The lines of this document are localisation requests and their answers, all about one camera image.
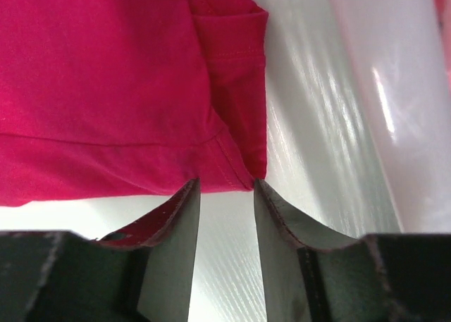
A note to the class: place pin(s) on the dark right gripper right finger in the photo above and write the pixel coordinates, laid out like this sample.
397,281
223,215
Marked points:
307,274

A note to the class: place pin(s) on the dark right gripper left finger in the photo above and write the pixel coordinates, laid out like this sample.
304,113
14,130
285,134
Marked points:
162,244

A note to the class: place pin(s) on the red t shirt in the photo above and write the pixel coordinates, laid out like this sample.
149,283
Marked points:
107,98

